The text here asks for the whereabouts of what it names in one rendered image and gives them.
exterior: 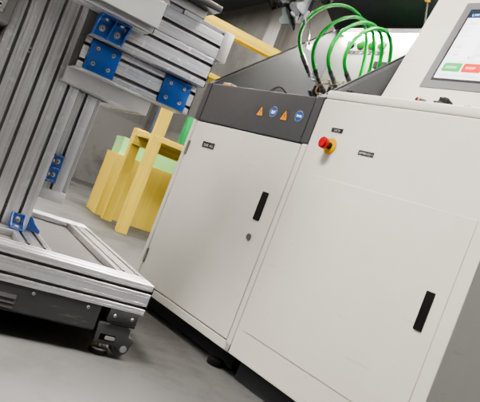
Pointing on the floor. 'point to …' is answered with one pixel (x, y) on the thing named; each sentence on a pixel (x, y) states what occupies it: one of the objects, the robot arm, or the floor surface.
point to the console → (389, 253)
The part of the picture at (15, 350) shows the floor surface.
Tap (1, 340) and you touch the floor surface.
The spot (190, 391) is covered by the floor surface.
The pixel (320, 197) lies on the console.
